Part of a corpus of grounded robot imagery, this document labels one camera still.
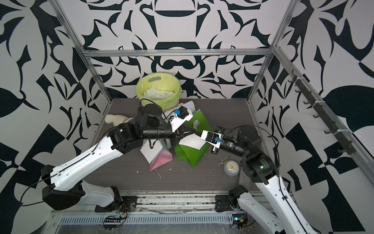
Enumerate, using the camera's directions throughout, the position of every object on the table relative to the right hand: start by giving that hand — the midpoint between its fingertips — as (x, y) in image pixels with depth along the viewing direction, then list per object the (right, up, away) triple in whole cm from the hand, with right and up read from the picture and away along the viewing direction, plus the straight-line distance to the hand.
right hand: (198, 129), depth 58 cm
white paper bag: (-3, +11, +29) cm, 31 cm away
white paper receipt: (-2, -5, +2) cm, 5 cm away
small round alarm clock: (+20, -24, +25) cm, 40 cm away
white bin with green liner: (-21, +23, +47) cm, 57 cm away
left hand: (-2, +1, 0) cm, 3 cm away
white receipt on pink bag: (-24, -15, +18) cm, 33 cm away
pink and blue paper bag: (-18, -14, +14) cm, 27 cm away
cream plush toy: (-50, +2, +37) cm, 62 cm away
